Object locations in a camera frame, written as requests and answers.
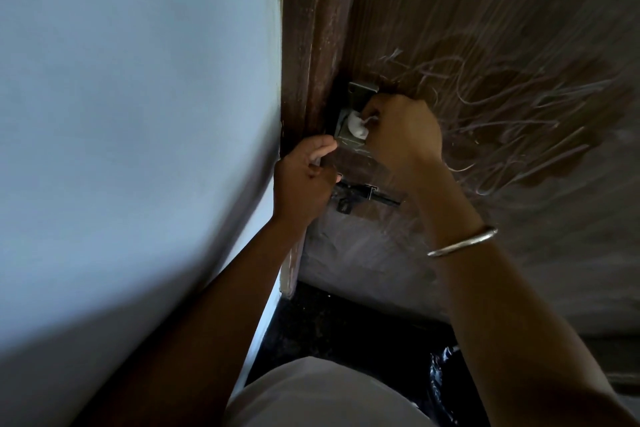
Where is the person's right hand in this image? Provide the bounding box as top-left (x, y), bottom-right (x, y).
top-left (359, 93), bottom-right (445, 192)

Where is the person's left hand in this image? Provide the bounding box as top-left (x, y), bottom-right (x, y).
top-left (271, 135), bottom-right (342, 231)

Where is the white cleaning cloth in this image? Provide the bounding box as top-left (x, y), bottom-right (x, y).
top-left (347, 110), bottom-right (377, 141)

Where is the person's left forearm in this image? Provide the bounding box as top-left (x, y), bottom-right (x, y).
top-left (70, 218), bottom-right (312, 427)

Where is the person's right forearm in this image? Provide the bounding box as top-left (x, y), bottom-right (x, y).
top-left (406, 161), bottom-right (640, 427)

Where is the metal door lock plate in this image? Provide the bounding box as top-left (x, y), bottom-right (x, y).
top-left (332, 81), bottom-right (381, 152)

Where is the black sliding door bolt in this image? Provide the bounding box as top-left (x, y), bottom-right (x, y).
top-left (331, 180), bottom-right (403, 215)

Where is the brown wooden door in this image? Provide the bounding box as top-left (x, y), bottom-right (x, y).
top-left (298, 0), bottom-right (640, 337)

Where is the silver metal bangle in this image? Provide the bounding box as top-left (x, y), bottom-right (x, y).
top-left (426, 226), bottom-right (499, 258)

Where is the person's white shirt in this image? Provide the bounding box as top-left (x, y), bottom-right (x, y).
top-left (222, 356), bottom-right (437, 427)

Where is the black plastic bag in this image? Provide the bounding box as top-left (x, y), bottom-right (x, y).
top-left (427, 345), bottom-right (493, 427)

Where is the brown wooden door frame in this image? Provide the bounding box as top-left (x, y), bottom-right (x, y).
top-left (278, 0), bottom-right (366, 299)

